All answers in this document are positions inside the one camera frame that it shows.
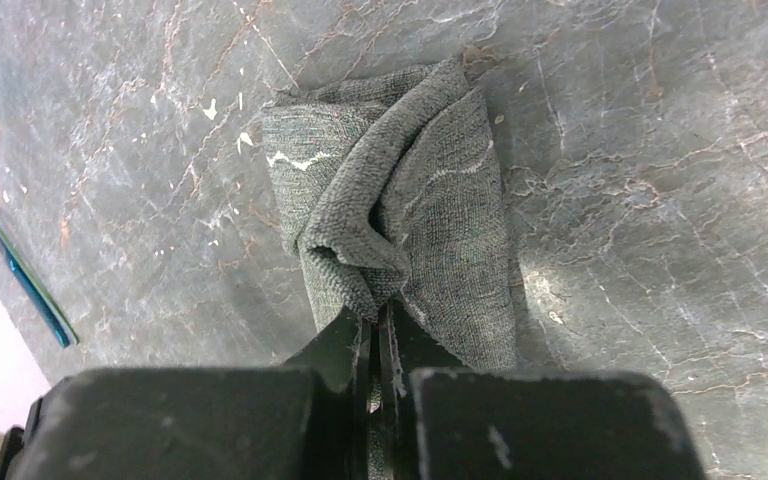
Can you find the blue plastic knife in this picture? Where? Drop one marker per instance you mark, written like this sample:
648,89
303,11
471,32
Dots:
16,265

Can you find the grey cloth napkin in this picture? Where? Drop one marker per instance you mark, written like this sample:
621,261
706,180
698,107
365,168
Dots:
389,195

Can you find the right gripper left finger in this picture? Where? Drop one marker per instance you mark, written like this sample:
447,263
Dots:
225,424

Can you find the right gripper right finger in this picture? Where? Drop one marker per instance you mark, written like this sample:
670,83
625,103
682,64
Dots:
443,420

